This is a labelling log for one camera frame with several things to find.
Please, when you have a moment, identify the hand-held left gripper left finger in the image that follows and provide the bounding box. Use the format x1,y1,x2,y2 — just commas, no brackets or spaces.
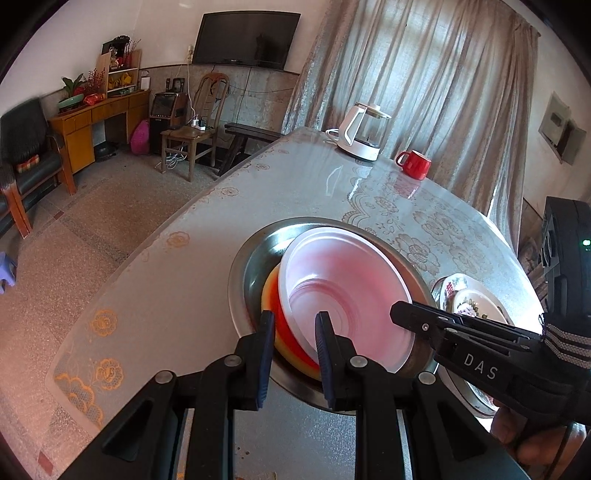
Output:
60,311,277,480

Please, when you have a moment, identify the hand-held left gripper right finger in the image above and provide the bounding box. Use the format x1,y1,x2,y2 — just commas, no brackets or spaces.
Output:
315,311,532,480

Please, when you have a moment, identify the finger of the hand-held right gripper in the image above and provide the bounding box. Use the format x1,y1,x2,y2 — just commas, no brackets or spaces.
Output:
389,301,544,346

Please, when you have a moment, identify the white dragon print plate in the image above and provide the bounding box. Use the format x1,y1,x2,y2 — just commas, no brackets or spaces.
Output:
431,272,513,420

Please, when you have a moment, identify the white rose print plate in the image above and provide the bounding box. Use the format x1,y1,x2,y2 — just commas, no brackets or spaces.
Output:
451,288,513,326

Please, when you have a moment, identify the yellow plastic bowl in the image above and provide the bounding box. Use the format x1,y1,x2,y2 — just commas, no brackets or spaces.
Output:
260,265,324,381

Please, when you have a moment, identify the red plastic bowl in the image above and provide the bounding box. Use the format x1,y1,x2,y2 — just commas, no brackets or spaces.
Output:
276,226,416,376

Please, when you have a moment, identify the stainless steel bowl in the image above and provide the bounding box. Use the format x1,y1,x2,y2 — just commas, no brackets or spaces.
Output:
228,216,441,416

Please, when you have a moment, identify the person's right hand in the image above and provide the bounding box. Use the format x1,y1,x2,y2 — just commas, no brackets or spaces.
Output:
490,405,591,480

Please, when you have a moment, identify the red mug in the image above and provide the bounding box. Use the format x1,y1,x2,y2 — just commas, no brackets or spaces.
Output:
396,150,432,180

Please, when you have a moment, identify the white glass electric kettle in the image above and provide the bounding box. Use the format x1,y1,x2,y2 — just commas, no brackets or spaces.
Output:
325,102,393,162

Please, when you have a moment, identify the dark wooden bench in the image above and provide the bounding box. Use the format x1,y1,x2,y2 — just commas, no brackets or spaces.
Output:
219,122,281,176

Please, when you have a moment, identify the wooden chair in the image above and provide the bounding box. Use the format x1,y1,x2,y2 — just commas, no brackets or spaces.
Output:
160,73,230,182

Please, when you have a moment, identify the grey electrical panel box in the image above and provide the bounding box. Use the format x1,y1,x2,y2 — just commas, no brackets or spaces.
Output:
538,91,588,164

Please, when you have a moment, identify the wide beige curtain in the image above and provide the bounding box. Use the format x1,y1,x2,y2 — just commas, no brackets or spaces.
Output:
283,0,541,252

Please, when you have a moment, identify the pink bag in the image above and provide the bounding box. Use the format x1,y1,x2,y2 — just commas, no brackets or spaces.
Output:
129,119,151,155

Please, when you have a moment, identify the purple plastic stool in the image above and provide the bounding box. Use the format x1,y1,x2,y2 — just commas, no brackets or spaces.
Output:
0,251,18,289

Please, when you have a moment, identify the wooden desk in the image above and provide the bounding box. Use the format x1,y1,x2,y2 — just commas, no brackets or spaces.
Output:
47,88,151,174

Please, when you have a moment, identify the white desktop shelf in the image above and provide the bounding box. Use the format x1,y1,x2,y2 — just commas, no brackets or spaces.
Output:
107,68,140,97

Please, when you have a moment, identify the black armchair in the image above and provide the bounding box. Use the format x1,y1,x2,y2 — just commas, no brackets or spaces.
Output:
0,98,77,238

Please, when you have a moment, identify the green potted plant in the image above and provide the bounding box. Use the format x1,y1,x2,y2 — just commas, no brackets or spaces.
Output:
58,74,88,112

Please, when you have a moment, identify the dark framed figurine shrine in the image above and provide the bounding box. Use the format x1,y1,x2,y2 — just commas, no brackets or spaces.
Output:
102,36,141,72

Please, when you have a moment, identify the white cable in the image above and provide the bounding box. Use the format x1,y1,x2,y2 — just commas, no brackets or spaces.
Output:
154,154,188,172

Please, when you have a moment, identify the black wall television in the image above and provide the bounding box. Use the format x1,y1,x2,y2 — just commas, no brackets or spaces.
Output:
191,12,302,71

